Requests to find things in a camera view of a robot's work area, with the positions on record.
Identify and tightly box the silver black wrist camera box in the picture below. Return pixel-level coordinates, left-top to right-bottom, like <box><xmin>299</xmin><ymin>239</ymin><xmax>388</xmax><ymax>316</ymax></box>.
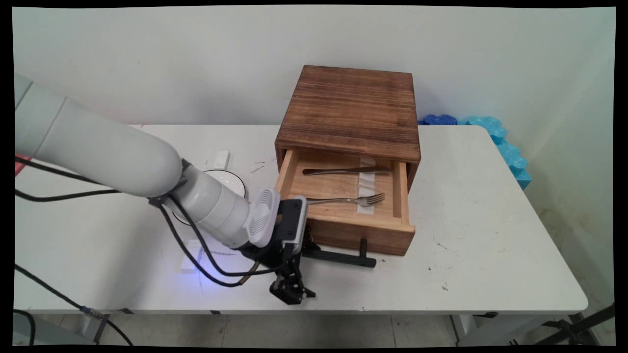
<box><xmin>276</xmin><ymin>197</ymin><xmax>309</xmax><ymax>255</ymax></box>

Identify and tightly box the black metal floor frame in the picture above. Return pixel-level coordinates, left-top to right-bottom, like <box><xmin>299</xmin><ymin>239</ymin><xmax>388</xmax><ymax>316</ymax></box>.
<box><xmin>534</xmin><ymin>303</ymin><xmax>615</xmax><ymax>345</ymax></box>

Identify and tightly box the dark blue foam piece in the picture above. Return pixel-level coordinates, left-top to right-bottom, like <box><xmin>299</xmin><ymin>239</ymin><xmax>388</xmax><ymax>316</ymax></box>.
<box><xmin>418</xmin><ymin>114</ymin><xmax>458</xmax><ymax>126</ymax></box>

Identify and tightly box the clear tape strip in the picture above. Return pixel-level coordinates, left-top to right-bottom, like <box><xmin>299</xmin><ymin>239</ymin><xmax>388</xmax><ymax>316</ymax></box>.
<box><xmin>356</xmin><ymin>157</ymin><xmax>378</xmax><ymax>215</ymax></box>

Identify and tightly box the white plate with black rim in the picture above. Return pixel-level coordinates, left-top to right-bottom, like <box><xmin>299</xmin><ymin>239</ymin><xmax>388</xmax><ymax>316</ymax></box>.
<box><xmin>171</xmin><ymin>169</ymin><xmax>247</xmax><ymax>227</ymax></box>

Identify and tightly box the light wooden drawer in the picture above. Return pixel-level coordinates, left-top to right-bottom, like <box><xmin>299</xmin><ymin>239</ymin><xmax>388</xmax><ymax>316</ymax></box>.
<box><xmin>274</xmin><ymin>149</ymin><xmax>416</xmax><ymax>257</ymax></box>

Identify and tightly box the white table leg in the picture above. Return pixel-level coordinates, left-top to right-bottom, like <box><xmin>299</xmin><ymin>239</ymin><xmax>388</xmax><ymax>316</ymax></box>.
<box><xmin>450</xmin><ymin>313</ymin><xmax>565</xmax><ymax>346</ymax></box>
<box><xmin>15</xmin><ymin>313</ymin><xmax>109</xmax><ymax>345</ymax></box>

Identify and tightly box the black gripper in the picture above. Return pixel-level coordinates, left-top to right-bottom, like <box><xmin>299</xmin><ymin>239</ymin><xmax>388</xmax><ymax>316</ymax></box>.
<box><xmin>239</xmin><ymin>241</ymin><xmax>316</xmax><ymax>306</ymax></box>

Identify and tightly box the black cable with connector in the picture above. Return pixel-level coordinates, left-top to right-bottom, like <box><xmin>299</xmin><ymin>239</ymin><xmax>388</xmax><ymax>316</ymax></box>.
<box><xmin>15</xmin><ymin>264</ymin><xmax>134</xmax><ymax>347</ymax></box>

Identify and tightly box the silver fork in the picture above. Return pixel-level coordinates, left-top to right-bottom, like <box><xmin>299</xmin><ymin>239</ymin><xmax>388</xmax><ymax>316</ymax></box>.
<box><xmin>306</xmin><ymin>192</ymin><xmax>386</xmax><ymax>207</ymax></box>

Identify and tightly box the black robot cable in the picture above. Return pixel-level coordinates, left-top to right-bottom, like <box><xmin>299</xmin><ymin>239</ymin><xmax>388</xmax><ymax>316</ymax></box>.
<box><xmin>15</xmin><ymin>189</ymin><xmax>262</xmax><ymax>288</ymax></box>
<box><xmin>15</xmin><ymin>156</ymin><xmax>284</xmax><ymax>277</ymax></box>

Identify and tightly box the light blue foam piece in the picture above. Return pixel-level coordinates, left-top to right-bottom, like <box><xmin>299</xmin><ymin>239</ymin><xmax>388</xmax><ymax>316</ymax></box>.
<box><xmin>458</xmin><ymin>116</ymin><xmax>532</xmax><ymax>190</ymax></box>

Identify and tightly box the black metal drawer handle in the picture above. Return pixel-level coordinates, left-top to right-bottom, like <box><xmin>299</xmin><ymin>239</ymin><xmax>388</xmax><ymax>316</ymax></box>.
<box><xmin>300</xmin><ymin>238</ymin><xmax>377</xmax><ymax>268</ymax></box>

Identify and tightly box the brown wooden drawer cabinet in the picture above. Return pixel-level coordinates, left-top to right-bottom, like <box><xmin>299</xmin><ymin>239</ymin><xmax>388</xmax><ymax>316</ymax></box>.
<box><xmin>275</xmin><ymin>65</ymin><xmax>421</xmax><ymax>193</ymax></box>

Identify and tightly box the black strap on arm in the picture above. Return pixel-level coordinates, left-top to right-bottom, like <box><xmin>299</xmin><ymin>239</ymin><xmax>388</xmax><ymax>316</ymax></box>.
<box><xmin>147</xmin><ymin>158</ymin><xmax>193</xmax><ymax>209</ymax></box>

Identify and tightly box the silver table knife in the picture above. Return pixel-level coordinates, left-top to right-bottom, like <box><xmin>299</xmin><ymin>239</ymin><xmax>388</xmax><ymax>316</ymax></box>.
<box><xmin>302</xmin><ymin>166</ymin><xmax>393</xmax><ymax>177</ymax></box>

